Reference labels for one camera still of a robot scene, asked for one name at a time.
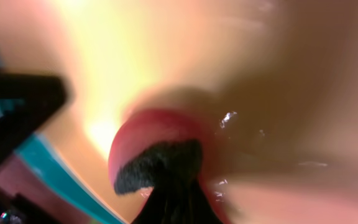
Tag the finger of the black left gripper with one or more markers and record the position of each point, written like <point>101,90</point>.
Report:
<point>26,103</point>

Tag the teal plastic tray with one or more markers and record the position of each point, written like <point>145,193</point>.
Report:
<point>38,155</point>

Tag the red black sponge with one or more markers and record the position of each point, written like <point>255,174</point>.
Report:
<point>146,128</point>

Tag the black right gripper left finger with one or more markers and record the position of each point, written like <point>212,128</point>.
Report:
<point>169,168</point>

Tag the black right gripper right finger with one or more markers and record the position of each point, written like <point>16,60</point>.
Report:
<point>203,211</point>

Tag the yellow plate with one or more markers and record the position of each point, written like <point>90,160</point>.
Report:
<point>275,81</point>

